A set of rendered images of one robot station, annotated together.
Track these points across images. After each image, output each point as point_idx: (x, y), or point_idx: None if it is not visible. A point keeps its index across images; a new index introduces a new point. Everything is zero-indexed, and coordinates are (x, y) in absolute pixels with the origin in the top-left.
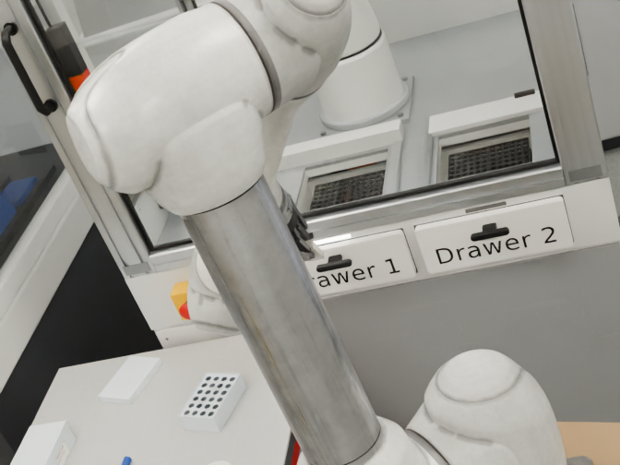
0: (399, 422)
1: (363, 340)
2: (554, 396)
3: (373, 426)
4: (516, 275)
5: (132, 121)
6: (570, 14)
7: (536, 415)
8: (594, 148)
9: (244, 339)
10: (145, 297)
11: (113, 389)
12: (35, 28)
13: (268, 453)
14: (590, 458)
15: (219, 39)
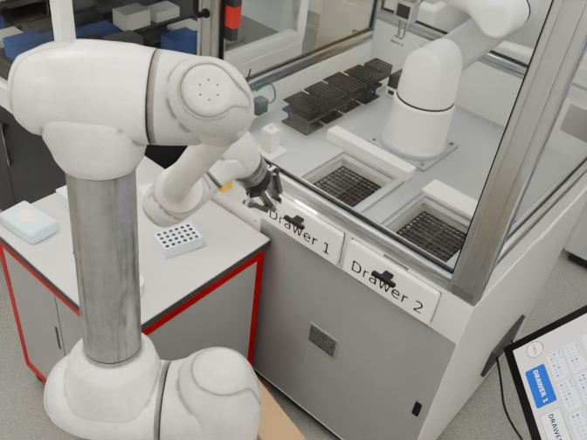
0: (285, 325)
1: (291, 271)
2: (369, 385)
3: (124, 353)
4: (389, 310)
5: (32, 93)
6: (515, 200)
7: (230, 421)
8: (477, 285)
9: (231, 217)
10: None
11: (147, 189)
12: None
13: (170, 292)
14: None
15: (124, 80)
